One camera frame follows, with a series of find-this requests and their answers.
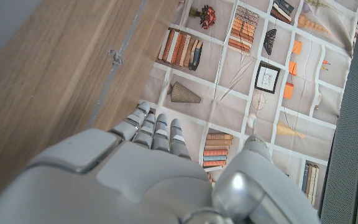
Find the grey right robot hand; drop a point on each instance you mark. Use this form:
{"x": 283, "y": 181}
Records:
{"x": 135, "y": 183}

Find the printed bookshelf backdrop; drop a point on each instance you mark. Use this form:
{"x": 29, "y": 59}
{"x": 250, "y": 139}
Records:
{"x": 228, "y": 77}

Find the dark perforated panel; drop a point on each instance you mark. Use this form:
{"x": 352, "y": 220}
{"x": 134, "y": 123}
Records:
{"x": 353, "y": 124}

